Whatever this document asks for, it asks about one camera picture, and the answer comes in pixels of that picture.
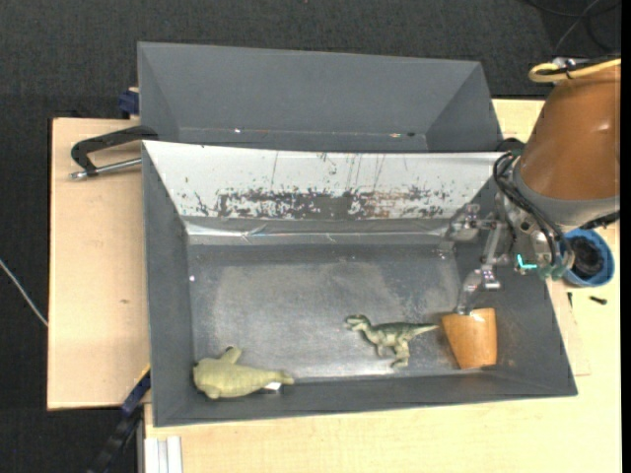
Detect orange cup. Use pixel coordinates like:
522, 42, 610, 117
441, 306, 499, 371

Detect blue round cup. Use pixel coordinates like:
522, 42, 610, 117
559, 228, 617, 288

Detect pale green plush seal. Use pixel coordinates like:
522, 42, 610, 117
191, 345, 296, 401

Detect grey metal bin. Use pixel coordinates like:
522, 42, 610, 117
136, 40, 579, 428

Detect green toy dinosaur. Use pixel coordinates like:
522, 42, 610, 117
343, 313, 441, 370

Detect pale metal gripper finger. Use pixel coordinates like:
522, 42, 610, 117
446, 203, 497, 241
456, 266, 504, 315

